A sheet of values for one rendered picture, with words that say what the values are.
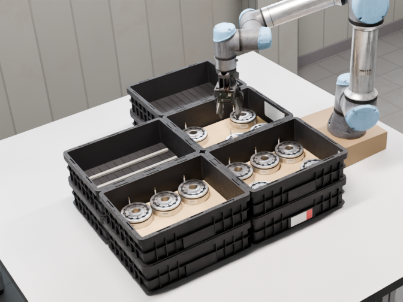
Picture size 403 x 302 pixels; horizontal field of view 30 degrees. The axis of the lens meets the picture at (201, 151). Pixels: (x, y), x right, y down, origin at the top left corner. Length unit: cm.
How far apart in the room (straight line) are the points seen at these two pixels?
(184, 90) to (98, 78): 120
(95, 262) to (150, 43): 211
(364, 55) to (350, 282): 76
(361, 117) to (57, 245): 114
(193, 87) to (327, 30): 218
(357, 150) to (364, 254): 53
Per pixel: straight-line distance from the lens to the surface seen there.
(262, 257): 248
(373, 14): 253
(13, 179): 302
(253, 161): 265
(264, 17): 264
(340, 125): 288
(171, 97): 314
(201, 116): 289
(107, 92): 437
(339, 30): 531
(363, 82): 266
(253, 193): 238
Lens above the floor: 234
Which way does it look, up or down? 33 degrees down
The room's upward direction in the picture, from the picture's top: 4 degrees counter-clockwise
